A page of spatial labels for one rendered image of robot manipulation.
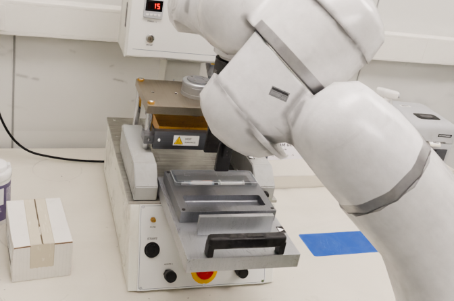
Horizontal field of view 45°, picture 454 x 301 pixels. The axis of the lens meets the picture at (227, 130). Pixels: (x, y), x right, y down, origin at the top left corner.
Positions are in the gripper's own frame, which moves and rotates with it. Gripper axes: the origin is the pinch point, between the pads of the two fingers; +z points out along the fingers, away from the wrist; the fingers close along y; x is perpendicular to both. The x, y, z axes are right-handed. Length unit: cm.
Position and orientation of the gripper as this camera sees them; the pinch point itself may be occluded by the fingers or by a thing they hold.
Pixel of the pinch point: (217, 149)
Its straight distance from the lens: 117.2
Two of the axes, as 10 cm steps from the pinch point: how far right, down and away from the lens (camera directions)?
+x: 9.4, 0.3, 3.4
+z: -1.7, 9.0, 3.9
